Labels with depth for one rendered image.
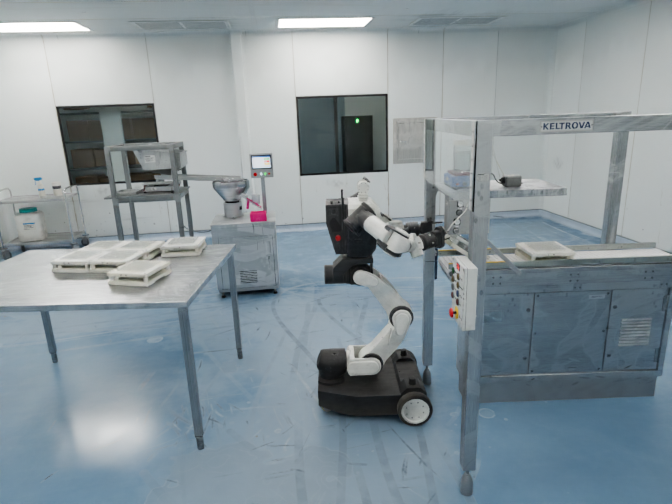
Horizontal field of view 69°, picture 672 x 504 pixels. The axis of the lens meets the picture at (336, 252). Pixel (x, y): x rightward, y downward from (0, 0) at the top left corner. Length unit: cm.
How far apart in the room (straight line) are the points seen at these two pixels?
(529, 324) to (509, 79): 576
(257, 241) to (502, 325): 264
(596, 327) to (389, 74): 539
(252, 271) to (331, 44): 393
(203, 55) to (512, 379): 602
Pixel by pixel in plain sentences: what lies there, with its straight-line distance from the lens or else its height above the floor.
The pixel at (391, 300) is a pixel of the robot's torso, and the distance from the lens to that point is 285.
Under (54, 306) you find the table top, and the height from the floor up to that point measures 87.
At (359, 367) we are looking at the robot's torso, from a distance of 297.
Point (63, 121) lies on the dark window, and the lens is 803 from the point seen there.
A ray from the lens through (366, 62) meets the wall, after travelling 766.
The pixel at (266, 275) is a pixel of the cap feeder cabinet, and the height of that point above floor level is 21.
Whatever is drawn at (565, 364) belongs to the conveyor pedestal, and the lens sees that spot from 329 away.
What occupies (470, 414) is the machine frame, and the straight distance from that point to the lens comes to 234.
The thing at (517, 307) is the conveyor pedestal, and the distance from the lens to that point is 301.
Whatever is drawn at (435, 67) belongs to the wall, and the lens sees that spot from 792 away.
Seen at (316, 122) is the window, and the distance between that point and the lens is 752.
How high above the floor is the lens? 174
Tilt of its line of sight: 16 degrees down
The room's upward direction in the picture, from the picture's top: 2 degrees counter-clockwise
